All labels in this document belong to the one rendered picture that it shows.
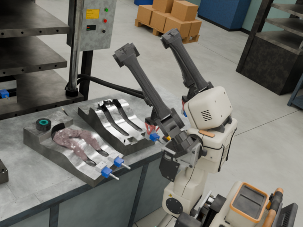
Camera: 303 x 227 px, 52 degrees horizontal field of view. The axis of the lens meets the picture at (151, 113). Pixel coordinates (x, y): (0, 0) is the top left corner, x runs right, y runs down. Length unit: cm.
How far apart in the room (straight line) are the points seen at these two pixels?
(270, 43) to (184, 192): 424
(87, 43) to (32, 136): 92
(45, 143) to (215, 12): 759
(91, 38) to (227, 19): 653
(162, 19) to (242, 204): 537
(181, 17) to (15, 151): 528
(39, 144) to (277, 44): 447
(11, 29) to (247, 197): 161
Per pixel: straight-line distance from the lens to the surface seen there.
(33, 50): 243
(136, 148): 188
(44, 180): 167
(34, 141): 180
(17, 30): 207
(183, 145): 134
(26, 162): 177
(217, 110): 141
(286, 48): 548
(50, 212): 175
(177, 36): 168
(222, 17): 876
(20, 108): 221
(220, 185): 315
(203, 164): 156
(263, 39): 566
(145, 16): 695
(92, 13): 235
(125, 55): 133
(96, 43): 246
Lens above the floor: 198
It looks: 31 degrees down
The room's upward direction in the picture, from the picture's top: 14 degrees clockwise
